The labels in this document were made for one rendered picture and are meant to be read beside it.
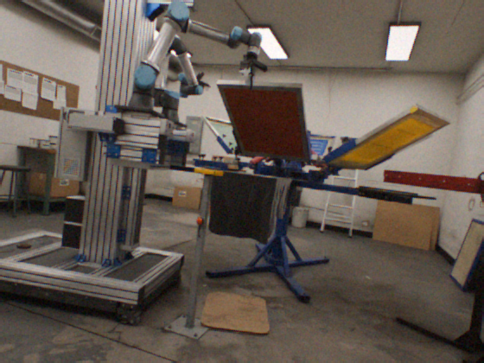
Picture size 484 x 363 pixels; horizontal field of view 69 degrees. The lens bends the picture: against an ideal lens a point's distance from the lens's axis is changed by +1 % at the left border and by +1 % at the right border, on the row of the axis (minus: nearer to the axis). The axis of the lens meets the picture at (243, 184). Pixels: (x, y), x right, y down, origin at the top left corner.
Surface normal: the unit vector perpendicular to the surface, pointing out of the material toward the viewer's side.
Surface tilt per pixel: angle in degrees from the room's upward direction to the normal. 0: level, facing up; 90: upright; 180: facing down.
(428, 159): 90
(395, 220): 78
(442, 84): 90
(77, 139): 90
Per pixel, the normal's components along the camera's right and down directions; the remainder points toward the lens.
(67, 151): -0.14, 0.04
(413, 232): -0.30, -0.20
